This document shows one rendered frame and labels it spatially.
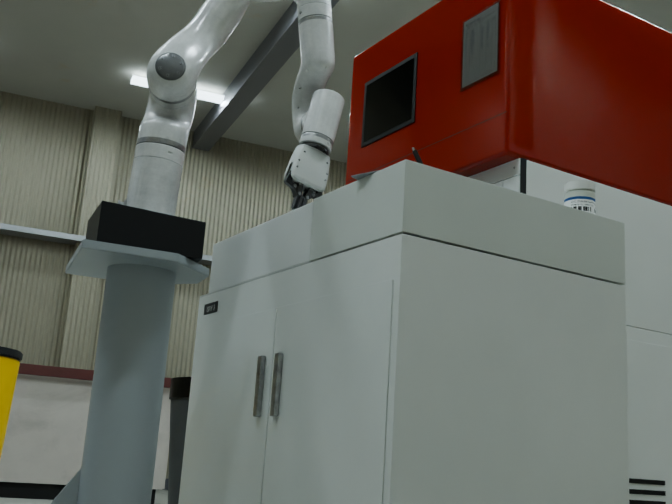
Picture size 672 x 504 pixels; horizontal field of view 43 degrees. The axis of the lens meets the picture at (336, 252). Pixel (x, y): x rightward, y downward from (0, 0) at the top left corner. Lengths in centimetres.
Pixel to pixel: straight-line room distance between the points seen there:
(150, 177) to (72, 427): 493
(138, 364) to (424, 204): 74
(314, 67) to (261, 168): 841
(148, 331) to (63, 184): 809
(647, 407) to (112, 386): 147
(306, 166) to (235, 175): 838
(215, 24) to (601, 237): 106
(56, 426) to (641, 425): 505
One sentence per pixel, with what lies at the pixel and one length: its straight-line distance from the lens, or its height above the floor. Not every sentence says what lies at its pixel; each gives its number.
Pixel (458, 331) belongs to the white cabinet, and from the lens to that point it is 167.
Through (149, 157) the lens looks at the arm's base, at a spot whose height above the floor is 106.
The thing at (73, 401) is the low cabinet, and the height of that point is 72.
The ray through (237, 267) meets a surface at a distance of 225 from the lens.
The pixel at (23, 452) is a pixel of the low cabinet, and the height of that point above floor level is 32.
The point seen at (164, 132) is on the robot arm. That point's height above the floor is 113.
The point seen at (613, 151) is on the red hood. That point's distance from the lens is 268.
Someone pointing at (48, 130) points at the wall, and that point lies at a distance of 1020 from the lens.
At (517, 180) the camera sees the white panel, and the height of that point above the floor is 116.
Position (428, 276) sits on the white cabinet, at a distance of 164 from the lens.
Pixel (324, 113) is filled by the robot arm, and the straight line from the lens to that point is 217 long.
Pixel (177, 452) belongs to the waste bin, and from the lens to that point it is 390.
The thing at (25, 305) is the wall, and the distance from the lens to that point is 973.
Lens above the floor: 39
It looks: 14 degrees up
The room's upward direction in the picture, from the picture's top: 4 degrees clockwise
